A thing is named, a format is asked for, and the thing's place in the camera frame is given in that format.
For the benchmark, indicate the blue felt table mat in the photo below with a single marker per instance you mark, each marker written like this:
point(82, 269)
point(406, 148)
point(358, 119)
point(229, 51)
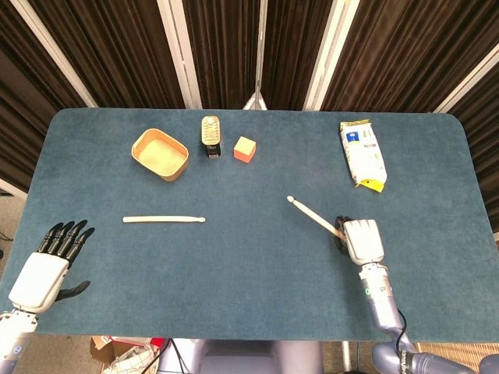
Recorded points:
point(234, 272)

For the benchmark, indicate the thin white frame post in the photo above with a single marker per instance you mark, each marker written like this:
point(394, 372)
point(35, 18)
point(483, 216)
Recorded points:
point(259, 58)

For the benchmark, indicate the black tin can gold lid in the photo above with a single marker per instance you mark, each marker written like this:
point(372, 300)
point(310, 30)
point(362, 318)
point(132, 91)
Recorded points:
point(210, 132)

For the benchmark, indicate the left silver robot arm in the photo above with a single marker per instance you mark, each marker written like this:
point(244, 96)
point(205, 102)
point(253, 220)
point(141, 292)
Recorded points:
point(13, 343)

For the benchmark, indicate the dark brown curtain panel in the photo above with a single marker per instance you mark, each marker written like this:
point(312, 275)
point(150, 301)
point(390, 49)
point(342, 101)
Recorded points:
point(19, 117)
point(409, 50)
point(487, 156)
point(296, 50)
point(117, 50)
point(222, 50)

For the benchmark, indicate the white snack bag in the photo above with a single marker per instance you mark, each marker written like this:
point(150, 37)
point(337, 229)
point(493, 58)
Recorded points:
point(364, 156)

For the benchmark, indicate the white table leg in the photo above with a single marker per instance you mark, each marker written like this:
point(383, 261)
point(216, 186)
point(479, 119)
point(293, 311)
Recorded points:
point(345, 358)

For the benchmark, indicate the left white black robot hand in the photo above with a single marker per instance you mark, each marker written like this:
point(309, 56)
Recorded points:
point(37, 278)

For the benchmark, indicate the brown cardboard box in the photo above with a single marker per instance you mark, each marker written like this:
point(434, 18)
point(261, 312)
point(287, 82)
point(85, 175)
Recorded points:
point(100, 346)

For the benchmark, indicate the beige woven floor mat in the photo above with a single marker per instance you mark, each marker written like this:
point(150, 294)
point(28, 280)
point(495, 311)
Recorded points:
point(468, 348)

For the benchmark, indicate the grey purple robot torso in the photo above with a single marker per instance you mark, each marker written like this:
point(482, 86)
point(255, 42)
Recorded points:
point(241, 358)

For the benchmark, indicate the white grid-printed paper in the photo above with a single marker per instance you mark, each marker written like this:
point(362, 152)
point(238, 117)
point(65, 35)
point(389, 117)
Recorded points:
point(132, 360)

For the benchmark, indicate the oval wooden bowl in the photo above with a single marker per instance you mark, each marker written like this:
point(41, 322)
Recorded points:
point(160, 156)

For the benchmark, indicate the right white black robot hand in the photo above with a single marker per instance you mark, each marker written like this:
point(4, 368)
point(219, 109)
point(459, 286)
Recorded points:
point(364, 241)

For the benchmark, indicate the orange foam cube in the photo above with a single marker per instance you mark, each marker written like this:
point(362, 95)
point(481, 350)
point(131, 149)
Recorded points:
point(244, 148)

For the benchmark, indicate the white frame base bar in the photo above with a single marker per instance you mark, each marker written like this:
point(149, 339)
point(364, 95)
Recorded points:
point(9, 191)

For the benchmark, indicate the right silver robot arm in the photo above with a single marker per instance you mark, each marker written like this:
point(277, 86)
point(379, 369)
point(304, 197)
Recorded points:
point(378, 300)

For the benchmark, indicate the pale wooden drumstick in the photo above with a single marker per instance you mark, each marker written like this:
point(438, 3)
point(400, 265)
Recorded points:
point(308, 210)
point(163, 219)

